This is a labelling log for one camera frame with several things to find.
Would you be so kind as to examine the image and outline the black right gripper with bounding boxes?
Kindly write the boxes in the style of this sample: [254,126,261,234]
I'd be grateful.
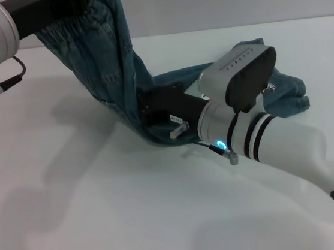
[136,78,213,137]

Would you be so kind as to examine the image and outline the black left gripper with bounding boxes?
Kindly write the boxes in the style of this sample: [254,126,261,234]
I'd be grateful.
[0,0,97,41]

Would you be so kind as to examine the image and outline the blue denim shorts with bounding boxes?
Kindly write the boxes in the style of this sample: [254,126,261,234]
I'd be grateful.
[30,0,313,162]

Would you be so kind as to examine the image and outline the right arm cable with plug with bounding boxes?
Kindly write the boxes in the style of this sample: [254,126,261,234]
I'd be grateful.
[168,114,240,173]

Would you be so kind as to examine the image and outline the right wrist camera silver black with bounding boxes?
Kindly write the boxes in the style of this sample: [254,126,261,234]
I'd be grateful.
[193,38,284,119]

